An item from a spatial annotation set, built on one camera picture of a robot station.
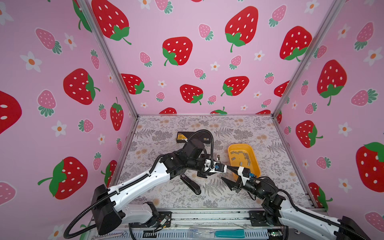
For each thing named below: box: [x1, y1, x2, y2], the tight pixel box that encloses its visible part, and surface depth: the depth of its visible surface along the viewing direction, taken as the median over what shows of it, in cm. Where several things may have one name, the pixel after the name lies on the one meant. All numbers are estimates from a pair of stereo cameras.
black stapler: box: [180, 173, 202, 195], surface depth 84 cm
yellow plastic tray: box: [227, 143, 261, 181], surface depth 98 cm
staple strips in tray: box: [230, 151, 251, 166], surface depth 100 cm
